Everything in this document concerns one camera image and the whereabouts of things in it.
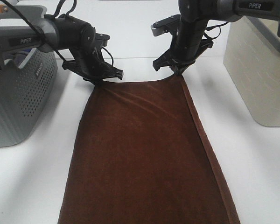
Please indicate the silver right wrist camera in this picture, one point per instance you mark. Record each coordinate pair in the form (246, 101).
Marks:
(167, 25)

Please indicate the beige plastic storage bin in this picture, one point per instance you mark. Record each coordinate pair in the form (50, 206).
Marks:
(252, 58)

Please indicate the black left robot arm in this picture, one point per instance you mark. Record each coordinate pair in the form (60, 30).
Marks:
(50, 34)

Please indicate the brown towel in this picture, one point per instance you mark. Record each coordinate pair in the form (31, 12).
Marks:
(141, 156)

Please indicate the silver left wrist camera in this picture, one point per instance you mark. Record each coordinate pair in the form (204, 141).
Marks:
(101, 40)

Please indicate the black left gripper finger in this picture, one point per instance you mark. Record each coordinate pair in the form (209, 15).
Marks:
(96, 83)

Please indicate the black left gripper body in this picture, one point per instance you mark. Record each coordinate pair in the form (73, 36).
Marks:
(91, 66)

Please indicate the grey perforated laundry basket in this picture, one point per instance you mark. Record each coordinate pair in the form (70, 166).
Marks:
(24, 89)

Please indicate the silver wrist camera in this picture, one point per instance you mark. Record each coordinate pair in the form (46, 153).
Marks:
(167, 25)
(101, 40)

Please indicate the dark navy towel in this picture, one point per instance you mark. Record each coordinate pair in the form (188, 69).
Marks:
(14, 59)

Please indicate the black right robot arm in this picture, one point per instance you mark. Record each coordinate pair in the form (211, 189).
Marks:
(228, 10)

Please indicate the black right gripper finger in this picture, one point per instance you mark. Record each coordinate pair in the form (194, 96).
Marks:
(179, 69)

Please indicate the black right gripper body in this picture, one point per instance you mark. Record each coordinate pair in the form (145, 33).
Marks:
(186, 45)

